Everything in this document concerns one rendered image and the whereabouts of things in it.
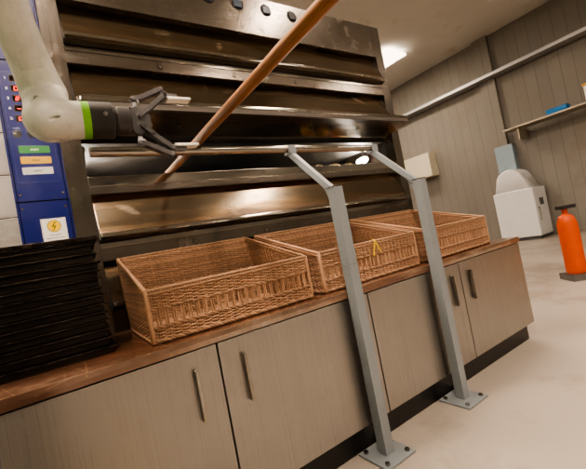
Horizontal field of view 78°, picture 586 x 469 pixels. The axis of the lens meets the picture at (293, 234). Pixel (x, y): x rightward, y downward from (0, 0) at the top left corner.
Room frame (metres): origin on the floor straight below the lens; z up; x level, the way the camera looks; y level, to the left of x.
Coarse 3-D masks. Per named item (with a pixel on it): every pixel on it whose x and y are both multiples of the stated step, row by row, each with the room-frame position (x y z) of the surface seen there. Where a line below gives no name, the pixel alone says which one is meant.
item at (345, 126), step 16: (160, 112) 1.41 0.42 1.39; (176, 112) 1.44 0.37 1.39; (192, 112) 1.47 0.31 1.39; (208, 112) 1.51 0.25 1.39; (240, 112) 1.59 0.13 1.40; (256, 112) 1.64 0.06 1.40; (272, 112) 1.69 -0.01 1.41; (288, 112) 1.74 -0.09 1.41; (160, 128) 1.52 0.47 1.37; (176, 128) 1.56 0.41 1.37; (192, 128) 1.60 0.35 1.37; (224, 128) 1.68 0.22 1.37; (240, 128) 1.72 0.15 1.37; (256, 128) 1.77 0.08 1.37; (272, 128) 1.81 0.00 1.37; (288, 128) 1.87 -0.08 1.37; (304, 128) 1.92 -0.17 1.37; (320, 128) 1.98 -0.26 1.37; (336, 128) 2.04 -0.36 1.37; (352, 128) 2.10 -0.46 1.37; (368, 128) 2.17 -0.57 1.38; (384, 128) 2.25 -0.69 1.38
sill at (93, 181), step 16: (112, 176) 1.41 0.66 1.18; (128, 176) 1.45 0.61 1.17; (144, 176) 1.48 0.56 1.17; (160, 176) 1.52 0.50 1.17; (176, 176) 1.55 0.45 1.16; (192, 176) 1.59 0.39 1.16; (208, 176) 1.64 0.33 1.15; (224, 176) 1.68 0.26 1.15; (240, 176) 1.72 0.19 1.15; (256, 176) 1.77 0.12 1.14
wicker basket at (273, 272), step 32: (160, 256) 1.45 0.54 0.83; (192, 256) 1.51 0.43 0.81; (224, 256) 1.58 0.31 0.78; (256, 256) 1.59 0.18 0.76; (288, 256) 1.36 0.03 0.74; (128, 288) 1.22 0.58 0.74; (160, 288) 1.00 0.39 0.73; (192, 288) 1.06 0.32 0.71; (224, 288) 1.10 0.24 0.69; (256, 288) 1.60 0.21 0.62; (288, 288) 1.40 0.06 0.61; (160, 320) 1.00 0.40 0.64; (192, 320) 1.04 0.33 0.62; (224, 320) 1.09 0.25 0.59
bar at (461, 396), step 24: (312, 168) 1.36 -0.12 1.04; (336, 192) 1.25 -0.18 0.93; (336, 216) 1.26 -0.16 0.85; (432, 216) 1.53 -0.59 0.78; (432, 240) 1.52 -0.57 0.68; (432, 264) 1.54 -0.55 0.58; (360, 288) 1.26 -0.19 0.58; (360, 312) 1.25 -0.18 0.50; (360, 336) 1.26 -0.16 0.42; (456, 336) 1.53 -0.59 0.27; (456, 360) 1.52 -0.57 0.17; (456, 384) 1.54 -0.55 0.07; (384, 408) 1.26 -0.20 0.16; (384, 432) 1.25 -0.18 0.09; (360, 456) 1.29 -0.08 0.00; (384, 456) 1.25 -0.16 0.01; (408, 456) 1.23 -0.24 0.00
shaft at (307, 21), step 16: (320, 0) 0.61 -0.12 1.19; (336, 0) 0.60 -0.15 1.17; (304, 16) 0.66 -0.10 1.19; (320, 16) 0.64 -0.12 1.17; (288, 32) 0.70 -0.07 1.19; (304, 32) 0.68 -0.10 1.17; (288, 48) 0.73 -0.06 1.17; (272, 64) 0.78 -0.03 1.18; (256, 80) 0.84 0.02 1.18; (240, 96) 0.92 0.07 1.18; (224, 112) 1.01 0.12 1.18; (208, 128) 1.12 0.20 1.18; (176, 160) 1.43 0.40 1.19
